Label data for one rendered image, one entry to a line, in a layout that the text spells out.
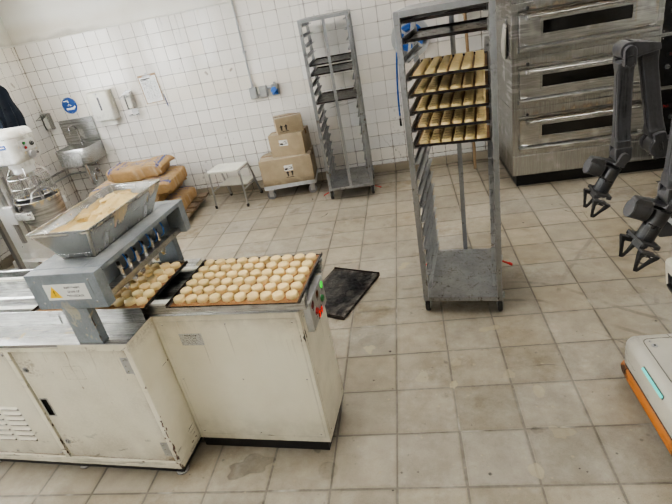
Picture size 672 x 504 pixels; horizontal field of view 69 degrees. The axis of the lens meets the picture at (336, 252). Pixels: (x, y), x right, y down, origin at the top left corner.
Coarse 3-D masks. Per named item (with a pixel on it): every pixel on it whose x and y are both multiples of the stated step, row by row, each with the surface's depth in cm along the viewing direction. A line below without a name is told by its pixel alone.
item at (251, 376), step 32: (160, 320) 216; (192, 320) 212; (224, 320) 209; (256, 320) 205; (288, 320) 202; (320, 320) 227; (192, 352) 222; (224, 352) 218; (256, 352) 214; (288, 352) 210; (320, 352) 224; (192, 384) 232; (224, 384) 228; (256, 384) 223; (288, 384) 219; (320, 384) 221; (224, 416) 238; (256, 416) 234; (288, 416) 229; (320, 416) 225; (320, 448) 240
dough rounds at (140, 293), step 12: (156, 264) 244; (168, 264) 241; (180, 264) 242; (144, 276) 234; (156, 276) 232; (168, 276) 234; (132, 288) 226; (144, 288) 224; (156, 288) 223; (120, 300) 216; (132, 300) 215; (144, 300) 213
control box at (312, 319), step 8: (320, 280) 220; (312, 288) 213; (320, 288) 220; (312, 296) 208; (320, 296) 219; (320, 304) 218; (304, 312) 204; (312, 312) 206; (312, 320) 206; (312, 328) 208
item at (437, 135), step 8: (440, 128) 289; (448, 128) 286; (456, 128) 283; (464, 128) 286; (472, 128) 278; (480, 128) 275; (488, 128) 279; (424, 136) 281; (432, 136) 277; (440, 136) 280; (448, 136) 272; (456, 136) 269; (464, 136) 273; (472, 136) 264; (480, 136) 262; (488, 136) 266
